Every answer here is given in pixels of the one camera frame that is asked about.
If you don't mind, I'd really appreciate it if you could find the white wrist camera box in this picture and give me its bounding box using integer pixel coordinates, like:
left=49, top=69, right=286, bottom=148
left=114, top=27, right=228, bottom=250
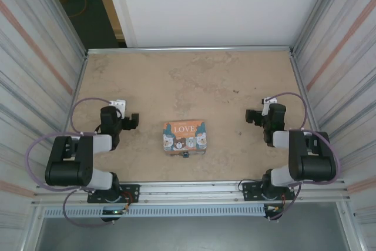
left=109, top=99, right=127, bottom=116
left=262, top=97, right=278, bottom=116

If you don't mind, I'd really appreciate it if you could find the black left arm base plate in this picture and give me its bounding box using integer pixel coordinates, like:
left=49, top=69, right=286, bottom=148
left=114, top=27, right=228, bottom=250
left=87, top=184, right=141, bottom=204

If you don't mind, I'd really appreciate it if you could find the yellow floor cable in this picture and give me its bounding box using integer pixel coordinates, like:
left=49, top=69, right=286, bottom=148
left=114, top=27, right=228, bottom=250
left=69, top=0, right=89, bottom=18

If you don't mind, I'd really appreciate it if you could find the long aluminium mounting rail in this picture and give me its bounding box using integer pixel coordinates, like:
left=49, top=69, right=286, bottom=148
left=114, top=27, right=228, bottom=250
left=32, top=179, right=352, bottom=205

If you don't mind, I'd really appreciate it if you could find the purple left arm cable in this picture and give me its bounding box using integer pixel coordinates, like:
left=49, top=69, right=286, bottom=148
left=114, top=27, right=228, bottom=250
left=25, top=97, right=115, bottom=228

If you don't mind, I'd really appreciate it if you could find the wooden door frame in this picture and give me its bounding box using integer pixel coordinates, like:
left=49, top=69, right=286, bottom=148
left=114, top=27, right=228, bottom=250
left=90, top=0, right=126, bottom=40

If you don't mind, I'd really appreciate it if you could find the orange bear print tin box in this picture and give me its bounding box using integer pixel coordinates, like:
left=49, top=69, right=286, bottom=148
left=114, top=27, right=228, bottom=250
left=162, top=120, right=208, bottom=158

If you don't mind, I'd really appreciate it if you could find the aluminium table end rail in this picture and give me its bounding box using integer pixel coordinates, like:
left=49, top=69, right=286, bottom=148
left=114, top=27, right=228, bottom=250
left=86, top=45, right=294, bottom=55

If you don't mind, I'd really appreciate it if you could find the aluminium table side rail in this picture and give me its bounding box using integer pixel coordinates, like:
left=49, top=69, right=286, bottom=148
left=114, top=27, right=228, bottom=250
left=63, top=52, right=89, bottom=133
left=290, top=52, right=321, bottom=131

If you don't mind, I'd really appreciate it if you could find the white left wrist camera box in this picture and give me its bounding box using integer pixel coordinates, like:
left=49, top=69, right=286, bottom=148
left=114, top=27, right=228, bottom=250
left=109, top=99, right=127, bottom=116

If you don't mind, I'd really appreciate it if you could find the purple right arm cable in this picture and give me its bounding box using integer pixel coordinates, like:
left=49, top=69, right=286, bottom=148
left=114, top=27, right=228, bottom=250
left=266, top=92, right=342, bottom=222

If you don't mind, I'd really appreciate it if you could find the grey slotted cable duct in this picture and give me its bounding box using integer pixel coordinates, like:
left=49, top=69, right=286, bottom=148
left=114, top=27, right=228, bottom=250
left=43, top=203, right=267, bottom=218

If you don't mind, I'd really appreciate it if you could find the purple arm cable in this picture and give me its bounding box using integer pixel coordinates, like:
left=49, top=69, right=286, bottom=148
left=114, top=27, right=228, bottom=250
left=266, top=92, right=342, bottom=222
left=25, top=97, right=115, bottom=228

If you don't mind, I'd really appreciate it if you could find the small black controller board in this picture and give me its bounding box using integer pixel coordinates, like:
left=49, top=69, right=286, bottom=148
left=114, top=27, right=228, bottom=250
left=101, top=208, right=130, bottom=223
left=264, top=203, right=286, bottom=220

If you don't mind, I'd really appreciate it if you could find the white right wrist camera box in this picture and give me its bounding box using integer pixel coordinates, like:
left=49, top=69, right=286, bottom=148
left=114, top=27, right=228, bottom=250
left=262, top=97, right=278, bottom=116

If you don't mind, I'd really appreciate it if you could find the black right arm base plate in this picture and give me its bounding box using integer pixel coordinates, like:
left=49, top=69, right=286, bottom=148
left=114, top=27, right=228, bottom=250
left=241, top=180, right=296, bottom=202

